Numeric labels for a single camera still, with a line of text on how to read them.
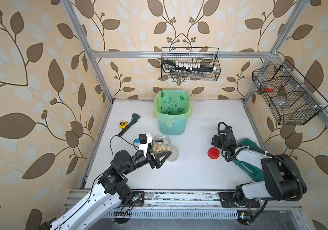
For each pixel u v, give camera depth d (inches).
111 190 19.7
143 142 21.1
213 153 34.9
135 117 42.6
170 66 32.5
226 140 28.6
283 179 17.0
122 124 40.9
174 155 32.6
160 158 22.1
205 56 35.9
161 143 22.7
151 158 21.7
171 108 40.4
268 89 32.3
